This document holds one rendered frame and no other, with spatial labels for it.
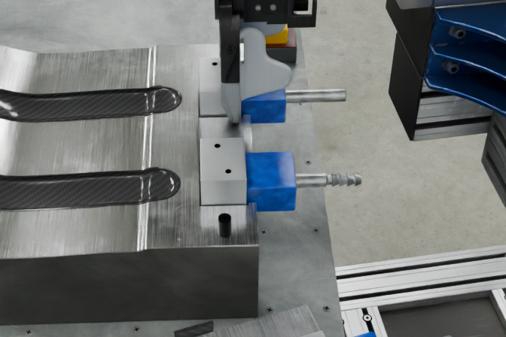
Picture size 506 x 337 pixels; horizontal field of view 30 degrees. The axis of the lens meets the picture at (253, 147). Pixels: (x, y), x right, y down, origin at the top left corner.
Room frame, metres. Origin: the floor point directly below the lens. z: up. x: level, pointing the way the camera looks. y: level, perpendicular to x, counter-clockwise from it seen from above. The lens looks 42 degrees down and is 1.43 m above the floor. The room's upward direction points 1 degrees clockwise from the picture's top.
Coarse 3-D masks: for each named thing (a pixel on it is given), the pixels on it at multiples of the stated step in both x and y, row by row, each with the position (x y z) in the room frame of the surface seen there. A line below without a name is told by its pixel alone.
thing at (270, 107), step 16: (208, 64) 0.67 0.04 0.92; (208, 80) 0.65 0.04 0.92; (208, 96) 0.63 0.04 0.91; (256, 96) 0.64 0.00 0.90; (272, 96) 0.64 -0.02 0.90; (288, 96) 0.65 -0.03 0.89; (304, 96) 0.66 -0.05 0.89; (320, 96) 0.66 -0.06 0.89; (336, 96) 0.66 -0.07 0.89; (208, 112) 0.63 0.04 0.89; (224, 112) 0.63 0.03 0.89; (240, 112) 0.63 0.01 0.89; (256, 112) 0.64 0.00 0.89; (272, 112) 0.64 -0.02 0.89
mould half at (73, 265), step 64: (0, 64) 0.70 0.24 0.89; (64, 64) 0.71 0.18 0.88; (128, 64) 0.71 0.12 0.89; (192, 64) 0.71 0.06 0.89; (0, 128) 0.61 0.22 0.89; (64, 128) 0.62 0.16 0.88; (128, 128) 0.62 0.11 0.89; (192, 128) 0.61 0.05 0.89; (192, 192) 0.54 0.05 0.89; (0, 256) 0.47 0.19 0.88; (64, 256) 0.47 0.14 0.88; (128, 256) 0.47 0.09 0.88; (192, 256) 0.48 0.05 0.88; (256, 256) 0.48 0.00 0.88; (0, 320) 0.47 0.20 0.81; (64, 320) 0.47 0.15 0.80; (128, 320) 0.47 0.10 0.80
